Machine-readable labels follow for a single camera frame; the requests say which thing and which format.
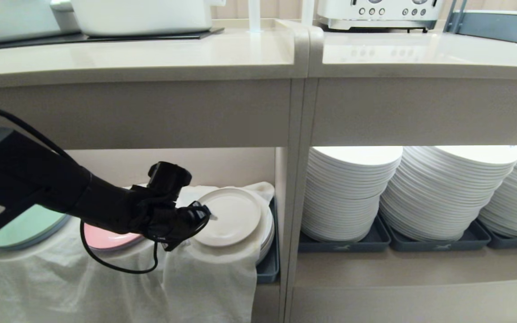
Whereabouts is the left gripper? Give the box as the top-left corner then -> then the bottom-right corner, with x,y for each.
144,201 -> 218,252

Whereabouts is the white round plate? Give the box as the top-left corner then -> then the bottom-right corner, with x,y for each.
190,187 -> 263,248

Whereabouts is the pink plate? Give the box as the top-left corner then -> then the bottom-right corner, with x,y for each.
83,222 -> 145,252

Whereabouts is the beige counter shelf unit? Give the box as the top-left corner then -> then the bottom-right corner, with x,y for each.
0,18 -> 311,323
284,20 -> 517,323

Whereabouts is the mint green plate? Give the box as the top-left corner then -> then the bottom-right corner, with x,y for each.
0,204 -> 71,251

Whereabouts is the white cloth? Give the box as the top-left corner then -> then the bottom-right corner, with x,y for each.
0,181 -> 276,323

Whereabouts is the black mat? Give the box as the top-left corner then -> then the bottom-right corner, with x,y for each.
0,27 -> 226,52

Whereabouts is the large white container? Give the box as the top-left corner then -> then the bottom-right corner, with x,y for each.
70,0 -> 227,37

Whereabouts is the silver toaster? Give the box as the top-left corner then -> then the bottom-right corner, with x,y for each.
315,0 -> 446,33

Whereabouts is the grey-blue bin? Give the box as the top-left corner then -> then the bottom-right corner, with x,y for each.
444,0 -> 517,49

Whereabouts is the black cable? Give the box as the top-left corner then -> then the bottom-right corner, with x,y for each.
0,101 -> 73,160
80,219 -> 159,275

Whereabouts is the white post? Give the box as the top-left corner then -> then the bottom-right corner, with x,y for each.
248,0 -> 262,33
302,0 -> 315,26

